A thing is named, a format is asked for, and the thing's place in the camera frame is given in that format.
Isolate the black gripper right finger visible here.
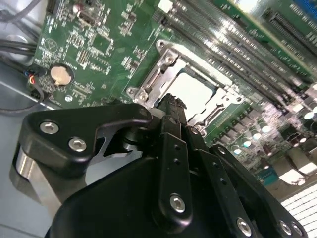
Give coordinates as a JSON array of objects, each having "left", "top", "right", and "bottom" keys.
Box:
[{"left": 175, "top": 97, "right": 309, "bottom": 238}]

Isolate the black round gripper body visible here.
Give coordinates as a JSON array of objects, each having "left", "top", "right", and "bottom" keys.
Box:
[{"left": 44, "top": 156, "right": 235, "bottom": 238}]

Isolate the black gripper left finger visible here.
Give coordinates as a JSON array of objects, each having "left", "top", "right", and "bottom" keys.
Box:
[{"left": 9, "top": 93, "right": 194, "bottom": 225}]

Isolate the silver topped CPU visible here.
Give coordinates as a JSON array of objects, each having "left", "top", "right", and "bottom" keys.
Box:
[{"left": 169, "top": 70, "right": 220, "bottom": 121}]

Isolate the metal socket cover frame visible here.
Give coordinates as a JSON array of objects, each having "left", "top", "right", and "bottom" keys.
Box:
[{"left": 135, "top": 48, "right": 245, "bottom": 129}]

